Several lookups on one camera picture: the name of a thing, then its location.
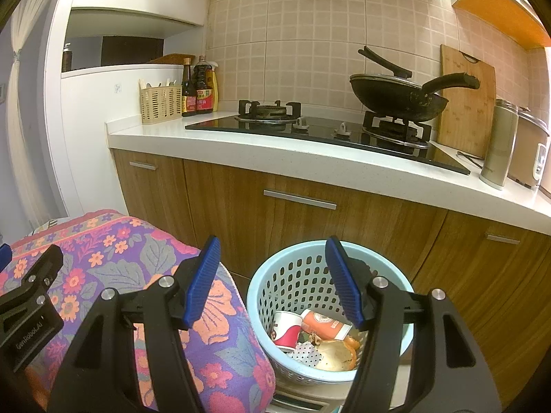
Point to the black wok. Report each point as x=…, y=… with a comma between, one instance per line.
x=396, y=103

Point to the wooden cutting board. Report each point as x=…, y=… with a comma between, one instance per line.
x=467, y=107

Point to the light blue plastic basket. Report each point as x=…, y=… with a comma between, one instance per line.
x=297, y=275

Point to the white polka-dot paper packet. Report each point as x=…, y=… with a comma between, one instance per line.
x=305, y=352

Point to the white curtain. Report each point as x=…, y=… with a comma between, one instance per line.
x=26, y=137

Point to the black glass gas stove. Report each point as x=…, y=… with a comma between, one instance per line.
x=323, y=135

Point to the purple floral tablecloth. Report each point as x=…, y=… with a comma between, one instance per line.
x=129, y=245

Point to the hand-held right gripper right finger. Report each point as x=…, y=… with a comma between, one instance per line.
x=344, y=284

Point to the steel thermos flask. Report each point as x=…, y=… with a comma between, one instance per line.
x=499, y=146

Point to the rice cooker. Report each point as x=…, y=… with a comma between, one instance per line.
x=531, y=150

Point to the red paper cup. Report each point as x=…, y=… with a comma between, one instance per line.
x=286, y=331

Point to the kitchen counter with wooden cabinets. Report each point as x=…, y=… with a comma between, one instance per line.
x=258, y=223

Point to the small orange fruit peel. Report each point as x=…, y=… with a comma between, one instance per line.
x=352, y=342

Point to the yellow bottle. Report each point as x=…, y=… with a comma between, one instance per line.
x=215, y=90

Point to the orange wall cabinet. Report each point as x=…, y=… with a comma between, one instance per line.
x=508, y=4

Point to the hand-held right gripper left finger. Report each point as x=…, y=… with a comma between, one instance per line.
x=200, y=284

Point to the slim dark sauce bottle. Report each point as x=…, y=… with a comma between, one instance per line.
x=188, y=94

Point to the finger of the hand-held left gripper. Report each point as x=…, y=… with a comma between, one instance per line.
x=41, y=266
x=4, y=256

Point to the large orange fruit peel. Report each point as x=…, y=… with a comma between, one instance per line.
x=338, y=355

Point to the black wok lid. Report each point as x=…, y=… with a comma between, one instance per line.
x=383, y=66

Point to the wide dark sauce bottle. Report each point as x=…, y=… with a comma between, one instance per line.
x=203, y=90

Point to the white plastic stand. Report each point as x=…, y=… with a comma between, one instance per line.
x=301, y=400

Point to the orange paper cup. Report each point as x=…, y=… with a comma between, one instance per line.
x=325, y=322

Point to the beige plastic utensil basket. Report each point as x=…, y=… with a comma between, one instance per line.
x=161, y=103

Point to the dark utensil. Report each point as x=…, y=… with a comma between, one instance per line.
x=469, y=159

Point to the brown slim bottle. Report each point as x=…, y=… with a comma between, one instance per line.
x=66, y=58

